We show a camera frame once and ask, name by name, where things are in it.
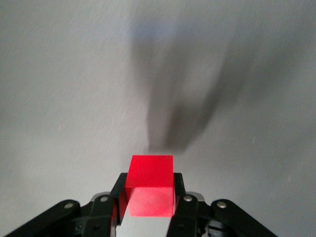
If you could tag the red cube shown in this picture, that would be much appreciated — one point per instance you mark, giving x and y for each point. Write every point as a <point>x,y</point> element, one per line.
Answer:
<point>150,177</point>

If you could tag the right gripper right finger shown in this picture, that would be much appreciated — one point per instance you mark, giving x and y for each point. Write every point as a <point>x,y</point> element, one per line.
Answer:
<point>192,217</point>

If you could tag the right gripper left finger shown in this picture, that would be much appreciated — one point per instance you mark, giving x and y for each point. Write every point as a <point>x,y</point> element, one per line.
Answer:
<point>98,217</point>

